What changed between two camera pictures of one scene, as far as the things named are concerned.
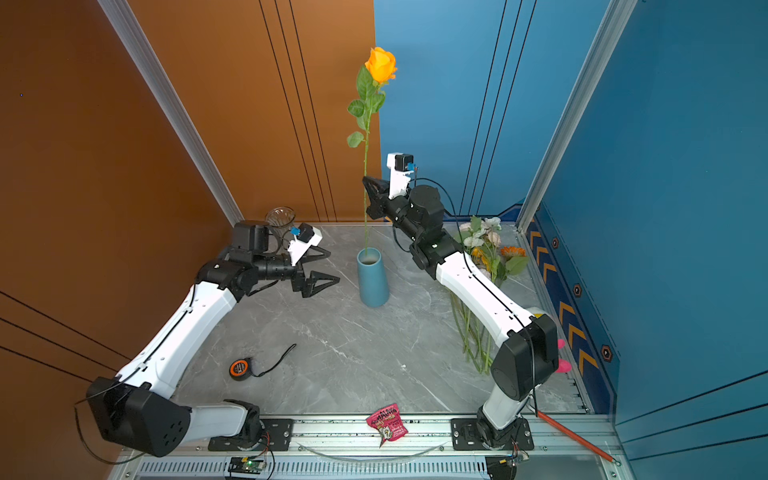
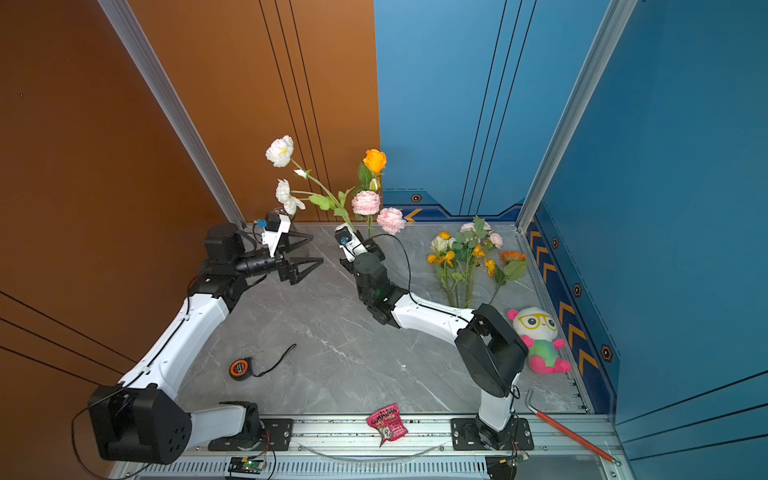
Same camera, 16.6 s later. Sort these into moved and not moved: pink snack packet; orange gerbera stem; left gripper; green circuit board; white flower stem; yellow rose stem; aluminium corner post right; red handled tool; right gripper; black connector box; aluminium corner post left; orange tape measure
Moved: yellow rose stem; right gripper; white flower stem; left gripper
Not moved: black connector box; red handled tool; green circuit board; pink snack packet; aluminium corner post right; aluminium corner post left; orange gerbera stem; orange tape measure
